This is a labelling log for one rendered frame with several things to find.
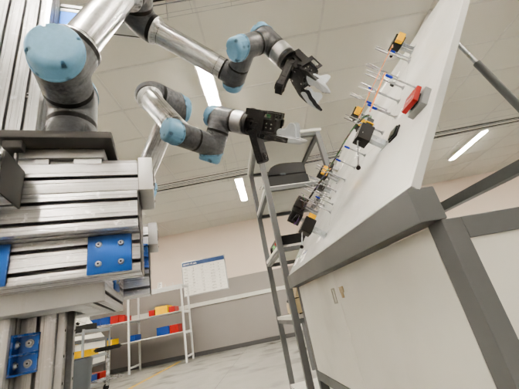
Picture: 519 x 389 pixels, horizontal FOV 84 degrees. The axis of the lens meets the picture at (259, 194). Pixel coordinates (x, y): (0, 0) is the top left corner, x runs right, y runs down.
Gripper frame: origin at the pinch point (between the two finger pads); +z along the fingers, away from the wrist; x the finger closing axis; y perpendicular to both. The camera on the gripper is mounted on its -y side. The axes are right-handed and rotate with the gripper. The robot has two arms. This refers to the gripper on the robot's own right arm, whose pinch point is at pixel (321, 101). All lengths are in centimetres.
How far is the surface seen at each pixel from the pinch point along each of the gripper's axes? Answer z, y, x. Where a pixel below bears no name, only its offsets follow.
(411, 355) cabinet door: 64, -34, -2
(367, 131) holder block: 17.0, 2.0, -2.0
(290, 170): -15, 27, 108
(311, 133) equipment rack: -26, 56, 101
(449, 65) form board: 20.3, 12.6, -24.4
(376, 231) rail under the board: 38.2, -24.0, -11.3
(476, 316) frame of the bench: 56, -29, -25
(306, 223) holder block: 24.8, -18.6, 32.2
